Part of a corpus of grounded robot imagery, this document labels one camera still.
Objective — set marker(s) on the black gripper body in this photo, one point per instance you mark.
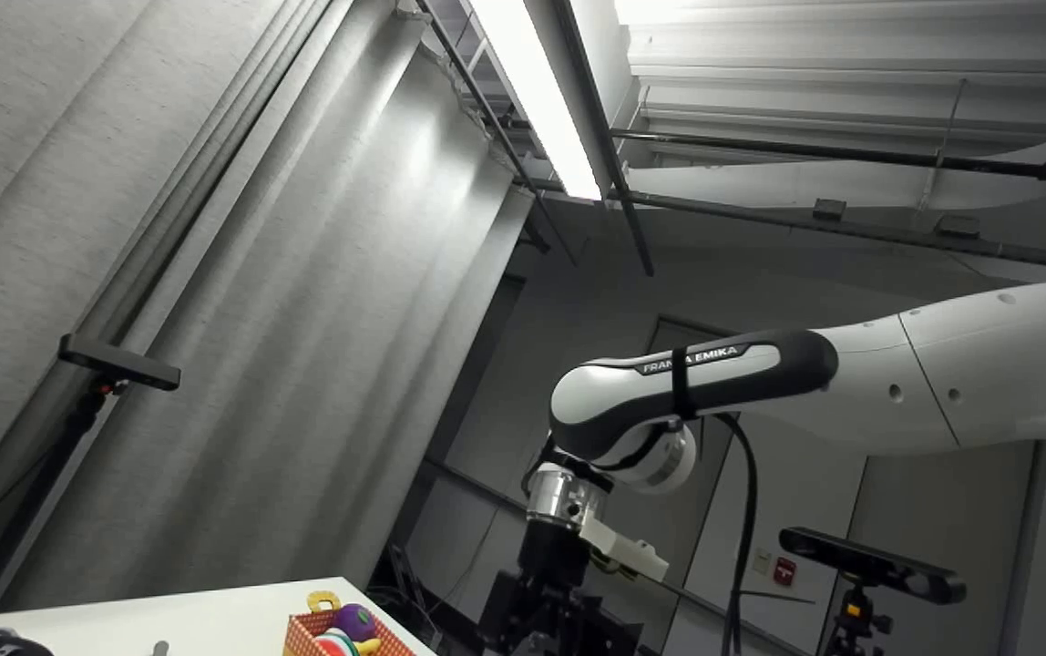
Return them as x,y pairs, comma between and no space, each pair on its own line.
541,606

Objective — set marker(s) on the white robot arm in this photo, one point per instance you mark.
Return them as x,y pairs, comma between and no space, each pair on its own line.
941,378

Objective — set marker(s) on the grey door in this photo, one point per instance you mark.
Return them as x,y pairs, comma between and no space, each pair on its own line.
696,535

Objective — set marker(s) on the orange toy box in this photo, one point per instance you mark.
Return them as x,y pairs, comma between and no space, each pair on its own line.
338,630

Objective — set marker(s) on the ceiling light fixture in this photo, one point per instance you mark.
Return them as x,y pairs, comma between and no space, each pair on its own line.
530,74

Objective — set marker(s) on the black ceiling pipe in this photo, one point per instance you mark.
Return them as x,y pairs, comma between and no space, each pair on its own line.
945,163

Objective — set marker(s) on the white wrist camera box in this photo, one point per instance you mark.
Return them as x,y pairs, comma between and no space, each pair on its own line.
634,556

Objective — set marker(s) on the black camera on tripod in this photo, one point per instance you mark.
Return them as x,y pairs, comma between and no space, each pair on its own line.
863,568

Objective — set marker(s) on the black camera on stand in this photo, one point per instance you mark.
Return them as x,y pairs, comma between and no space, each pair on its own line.
49,432

